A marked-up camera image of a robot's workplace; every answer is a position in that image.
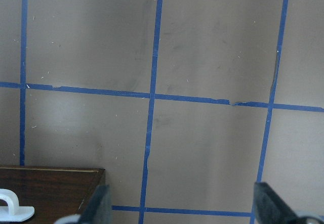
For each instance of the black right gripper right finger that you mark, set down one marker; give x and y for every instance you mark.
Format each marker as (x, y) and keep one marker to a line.
(269, 207)

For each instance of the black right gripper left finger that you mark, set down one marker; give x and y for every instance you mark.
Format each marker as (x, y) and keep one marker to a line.
(99, 208)

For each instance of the wooden drawer with white handle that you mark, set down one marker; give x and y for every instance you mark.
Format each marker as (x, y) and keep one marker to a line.
(54, 192)

